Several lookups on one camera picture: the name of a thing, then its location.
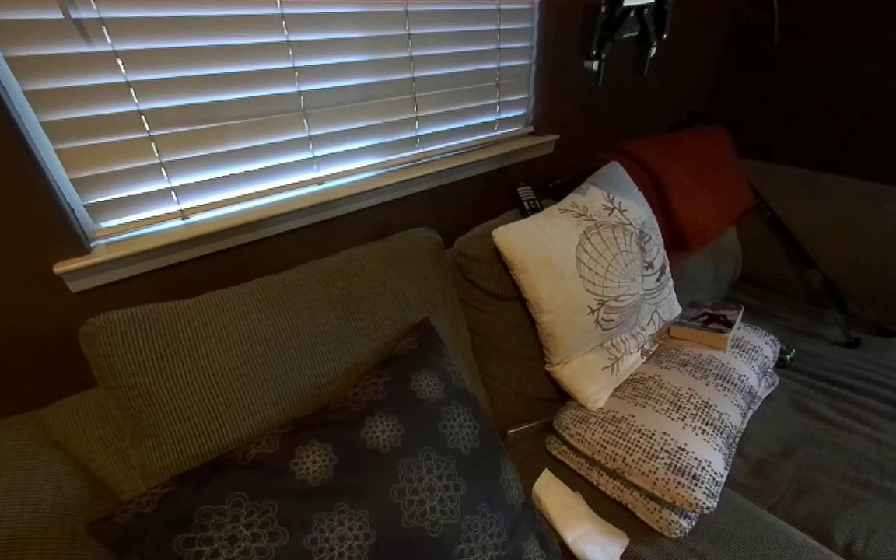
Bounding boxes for wooden window sill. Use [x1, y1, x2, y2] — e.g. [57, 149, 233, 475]
[51, 131, 564, 297]

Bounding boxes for white window blinds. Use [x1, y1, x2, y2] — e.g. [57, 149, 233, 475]
[0, 0, 541, 249]

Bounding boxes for white shell print pillow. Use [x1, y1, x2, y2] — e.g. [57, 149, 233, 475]
[488, 160, 685, 414]

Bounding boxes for red blanket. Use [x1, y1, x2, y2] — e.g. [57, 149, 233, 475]
[613, 122, 760, 263]

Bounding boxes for white folded cloth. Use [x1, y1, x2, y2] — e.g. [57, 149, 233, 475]
[527, 467, 632, 560]

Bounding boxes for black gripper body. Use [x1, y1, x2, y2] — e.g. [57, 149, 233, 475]
[597, 0, 673, 40]

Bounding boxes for white speckled pillow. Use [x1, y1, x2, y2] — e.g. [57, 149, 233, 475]
[541, 319, 785, 541]

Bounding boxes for dark grey floral pillow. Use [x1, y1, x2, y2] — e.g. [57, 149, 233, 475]
[87, 319, 565, 560]

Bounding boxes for small paperback book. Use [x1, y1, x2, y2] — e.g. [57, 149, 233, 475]
[665, 299, 747, 356]

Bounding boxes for black remote with white buttons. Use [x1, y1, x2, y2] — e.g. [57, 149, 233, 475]
[514, 183, 544, 219]

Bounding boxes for grey fabric sofa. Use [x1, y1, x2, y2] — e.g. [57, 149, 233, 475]
[0, 154, 896, 560]

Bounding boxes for black tripod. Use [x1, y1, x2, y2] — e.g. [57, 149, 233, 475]
[747, 183, 896, 353]

